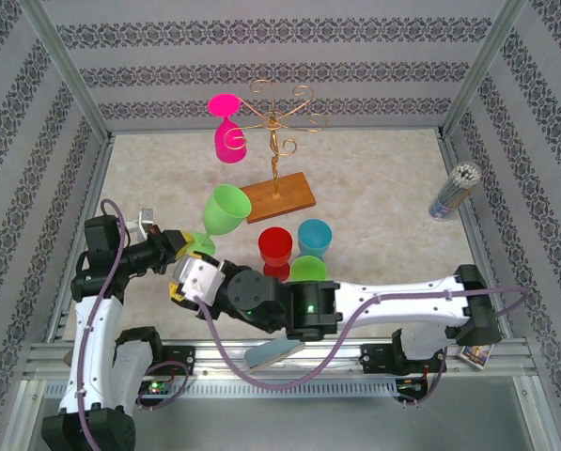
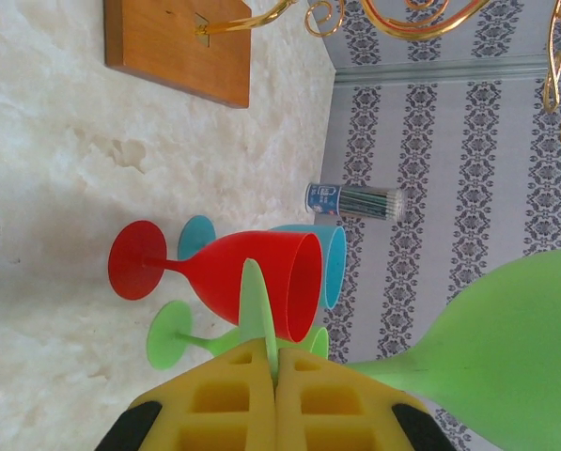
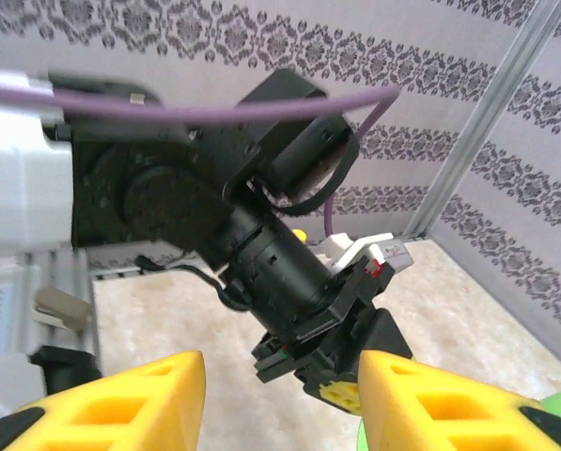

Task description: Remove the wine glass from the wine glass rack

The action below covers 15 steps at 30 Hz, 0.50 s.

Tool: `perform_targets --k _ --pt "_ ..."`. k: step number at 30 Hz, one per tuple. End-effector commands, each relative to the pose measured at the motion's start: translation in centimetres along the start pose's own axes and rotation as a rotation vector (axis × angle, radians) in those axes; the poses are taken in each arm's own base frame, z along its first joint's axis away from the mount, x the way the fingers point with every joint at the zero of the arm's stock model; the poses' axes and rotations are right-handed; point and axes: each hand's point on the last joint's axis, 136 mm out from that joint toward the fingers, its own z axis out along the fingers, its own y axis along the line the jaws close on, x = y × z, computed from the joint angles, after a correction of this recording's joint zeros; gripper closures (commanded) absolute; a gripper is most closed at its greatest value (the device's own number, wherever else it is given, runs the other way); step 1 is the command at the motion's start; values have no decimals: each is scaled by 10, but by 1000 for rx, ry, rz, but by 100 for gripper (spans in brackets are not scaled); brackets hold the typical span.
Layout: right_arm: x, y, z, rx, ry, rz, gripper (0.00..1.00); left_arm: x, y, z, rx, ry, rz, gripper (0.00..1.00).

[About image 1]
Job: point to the aluminium frame post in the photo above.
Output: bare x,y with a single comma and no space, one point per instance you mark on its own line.
68,70
484,66

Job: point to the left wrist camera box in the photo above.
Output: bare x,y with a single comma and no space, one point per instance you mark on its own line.
144,221

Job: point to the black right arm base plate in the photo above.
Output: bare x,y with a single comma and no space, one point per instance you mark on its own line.
378,359

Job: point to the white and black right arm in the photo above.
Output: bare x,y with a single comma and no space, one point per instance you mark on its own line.
402,300

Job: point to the red wine glass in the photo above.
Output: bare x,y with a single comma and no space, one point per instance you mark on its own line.
275,244

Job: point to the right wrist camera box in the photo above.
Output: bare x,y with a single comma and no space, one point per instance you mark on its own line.
197,279

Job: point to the green wine glass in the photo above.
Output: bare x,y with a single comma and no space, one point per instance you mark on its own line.
226,211
308,270

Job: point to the blue wine glass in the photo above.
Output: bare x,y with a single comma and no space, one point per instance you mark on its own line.
314,237

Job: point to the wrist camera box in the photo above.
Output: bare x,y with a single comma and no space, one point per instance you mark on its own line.
197,279
144,221

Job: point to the aluminium side rail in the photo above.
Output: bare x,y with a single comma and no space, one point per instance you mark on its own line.
102,155
477,244

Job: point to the pink wine glass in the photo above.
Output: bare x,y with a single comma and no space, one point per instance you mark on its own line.
223,104

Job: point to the small printed card box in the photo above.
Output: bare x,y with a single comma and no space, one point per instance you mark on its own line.
476,357

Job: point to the small circuit board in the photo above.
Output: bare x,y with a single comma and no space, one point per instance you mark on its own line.
155,387
409,386

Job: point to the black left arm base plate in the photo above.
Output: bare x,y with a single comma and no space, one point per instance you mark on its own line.
181,359

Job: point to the grey sponge block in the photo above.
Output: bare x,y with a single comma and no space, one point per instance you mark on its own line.
266,359

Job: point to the aluminium mounting rail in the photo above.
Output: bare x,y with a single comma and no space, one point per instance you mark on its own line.
350,359

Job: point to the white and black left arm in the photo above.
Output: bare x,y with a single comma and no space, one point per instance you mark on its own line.
97,357

